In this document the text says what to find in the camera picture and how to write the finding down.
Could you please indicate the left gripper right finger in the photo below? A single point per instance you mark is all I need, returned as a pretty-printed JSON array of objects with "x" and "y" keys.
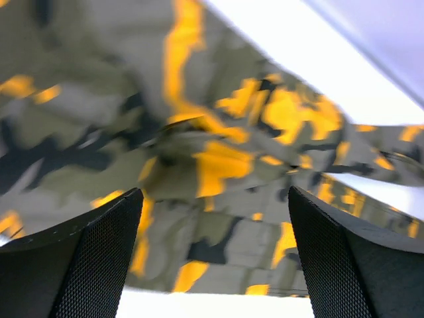
[{"x": 351, "y": 267}]

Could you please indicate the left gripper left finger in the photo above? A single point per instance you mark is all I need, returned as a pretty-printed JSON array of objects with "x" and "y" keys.
[{"x": 76, "y": 268}]

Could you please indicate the camouflage trousers yellow green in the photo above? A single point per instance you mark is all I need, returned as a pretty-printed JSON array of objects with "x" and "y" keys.
[{"x": 98, "y": 97}]

